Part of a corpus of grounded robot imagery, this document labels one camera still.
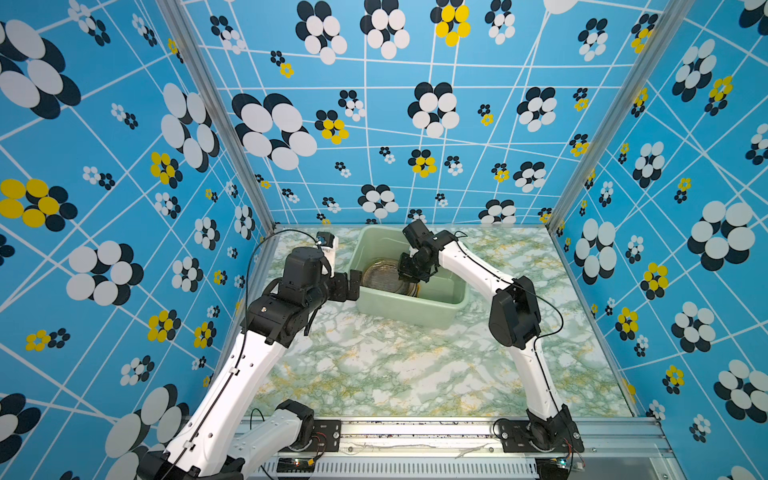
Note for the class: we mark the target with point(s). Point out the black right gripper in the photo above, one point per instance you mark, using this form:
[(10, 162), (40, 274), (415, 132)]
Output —
[(404, 274)]

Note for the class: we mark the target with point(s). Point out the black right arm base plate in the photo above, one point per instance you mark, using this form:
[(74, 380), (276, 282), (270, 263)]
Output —
[(520, 436)]

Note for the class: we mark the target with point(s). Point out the mint green plastic bin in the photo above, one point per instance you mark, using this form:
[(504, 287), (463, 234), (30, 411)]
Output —
[(438, 301)]

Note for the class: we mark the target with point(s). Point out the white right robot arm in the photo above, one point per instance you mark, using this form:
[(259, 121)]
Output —
[(514, 322)]

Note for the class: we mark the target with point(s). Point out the brownish clear glass plate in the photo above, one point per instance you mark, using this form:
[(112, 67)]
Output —
[(383, 275)]

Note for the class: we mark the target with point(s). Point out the aluminium corner post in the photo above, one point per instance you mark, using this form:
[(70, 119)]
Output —
[(670, 21), (181, 30)]

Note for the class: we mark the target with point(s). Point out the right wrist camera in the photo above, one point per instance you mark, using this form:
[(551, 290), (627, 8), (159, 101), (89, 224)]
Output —
[(419, 236)]

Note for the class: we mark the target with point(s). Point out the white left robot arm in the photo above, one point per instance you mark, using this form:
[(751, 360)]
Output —
[(240, 372)]

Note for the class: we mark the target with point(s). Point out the aluminium corner post right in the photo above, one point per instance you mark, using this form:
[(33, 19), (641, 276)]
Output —
[(670, 21)]

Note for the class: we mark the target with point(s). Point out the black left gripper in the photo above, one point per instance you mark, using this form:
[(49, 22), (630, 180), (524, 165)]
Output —
[(341, 280)]

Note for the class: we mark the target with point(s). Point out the aluminium corner post left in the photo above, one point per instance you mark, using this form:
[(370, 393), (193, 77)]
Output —
[(181, 30)]

